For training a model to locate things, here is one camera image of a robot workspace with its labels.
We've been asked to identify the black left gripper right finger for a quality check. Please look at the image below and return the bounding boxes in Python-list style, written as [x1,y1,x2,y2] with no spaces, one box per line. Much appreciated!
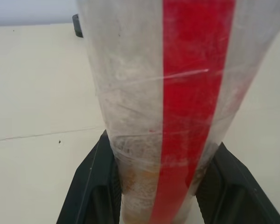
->
[195,141,280,224]

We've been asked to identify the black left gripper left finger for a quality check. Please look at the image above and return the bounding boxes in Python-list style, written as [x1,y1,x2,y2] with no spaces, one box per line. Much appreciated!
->
[56,129,123,224]

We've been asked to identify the taped bottle with red stripe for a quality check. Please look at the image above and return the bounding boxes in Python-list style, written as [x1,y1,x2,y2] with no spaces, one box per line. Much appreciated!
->
[74,0,275,224]

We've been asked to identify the round black puck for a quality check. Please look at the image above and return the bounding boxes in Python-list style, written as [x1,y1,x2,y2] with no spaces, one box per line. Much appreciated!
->
[71,14,84,38]

